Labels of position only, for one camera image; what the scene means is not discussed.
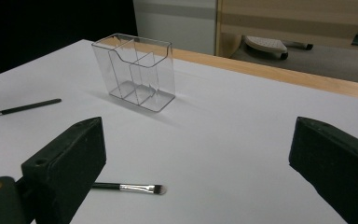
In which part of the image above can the white chair base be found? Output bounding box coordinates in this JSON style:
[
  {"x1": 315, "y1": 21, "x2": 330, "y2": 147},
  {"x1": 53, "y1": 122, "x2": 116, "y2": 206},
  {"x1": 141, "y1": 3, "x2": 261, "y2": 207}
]
[{"x1": 241, "y1": 35, "x2": 314, "y2": 61}]

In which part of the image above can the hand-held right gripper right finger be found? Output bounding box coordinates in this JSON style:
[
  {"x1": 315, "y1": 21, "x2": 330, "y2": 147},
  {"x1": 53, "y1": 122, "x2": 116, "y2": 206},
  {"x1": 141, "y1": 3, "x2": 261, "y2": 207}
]
[{"x1": 288, "y1": 116, "x2": 358, "y2": 224}]

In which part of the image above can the black curtain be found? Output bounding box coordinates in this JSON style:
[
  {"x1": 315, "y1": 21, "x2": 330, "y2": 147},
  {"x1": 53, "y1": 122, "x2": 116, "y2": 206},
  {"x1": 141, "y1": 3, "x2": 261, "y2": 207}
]
[{"x1": 0, "y1": 0, "x2": 138, "y2": 81}]

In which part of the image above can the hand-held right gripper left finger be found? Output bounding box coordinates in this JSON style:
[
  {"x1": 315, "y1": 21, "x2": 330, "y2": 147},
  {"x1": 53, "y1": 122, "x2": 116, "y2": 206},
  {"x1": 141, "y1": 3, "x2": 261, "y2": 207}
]
[{"x1": 21, "y1": 116, "x2": 107, "y2": 224}]

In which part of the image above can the clear acrylic organizer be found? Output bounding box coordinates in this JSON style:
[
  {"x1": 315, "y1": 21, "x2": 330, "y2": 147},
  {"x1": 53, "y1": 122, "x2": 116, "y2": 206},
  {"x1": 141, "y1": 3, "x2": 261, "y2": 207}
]
[{"x1": 90, "y1": 33, "x2": 176, "y2": 113}]

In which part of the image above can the white cabinet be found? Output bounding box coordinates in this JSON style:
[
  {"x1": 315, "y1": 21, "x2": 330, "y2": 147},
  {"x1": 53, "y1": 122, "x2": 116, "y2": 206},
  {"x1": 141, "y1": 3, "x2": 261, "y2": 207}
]
[{"x1": 132, "y1": 0, "x2": 217, "y2": 56}]

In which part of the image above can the small black makeup brush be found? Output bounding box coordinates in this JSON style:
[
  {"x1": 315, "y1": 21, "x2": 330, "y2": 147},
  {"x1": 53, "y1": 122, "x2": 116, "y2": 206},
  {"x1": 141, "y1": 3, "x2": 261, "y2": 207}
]
[{"x1": 91, "y1": 182, "x2": 168, "y2": 196}]

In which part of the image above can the white table sheet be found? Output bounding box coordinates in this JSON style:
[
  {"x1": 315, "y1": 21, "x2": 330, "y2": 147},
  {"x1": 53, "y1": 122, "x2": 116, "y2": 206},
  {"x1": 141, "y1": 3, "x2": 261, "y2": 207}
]
[{"x1": 0, "y1": 39, "x2": 358, "y2": 224}]

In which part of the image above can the light wooden desk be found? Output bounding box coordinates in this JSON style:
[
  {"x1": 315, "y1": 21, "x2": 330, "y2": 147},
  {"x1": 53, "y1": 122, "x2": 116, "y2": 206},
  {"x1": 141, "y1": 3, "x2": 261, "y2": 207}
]
[{"x1": 215, "y1": 0, "x2": 358, "y2": 59}]

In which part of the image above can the long black makeup brush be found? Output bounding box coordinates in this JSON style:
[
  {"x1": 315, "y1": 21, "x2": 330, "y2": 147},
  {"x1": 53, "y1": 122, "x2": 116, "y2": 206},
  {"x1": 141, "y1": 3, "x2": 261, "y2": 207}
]
[{"x1": 0, "y1": 98, "x2": 62, "y2": 121}]

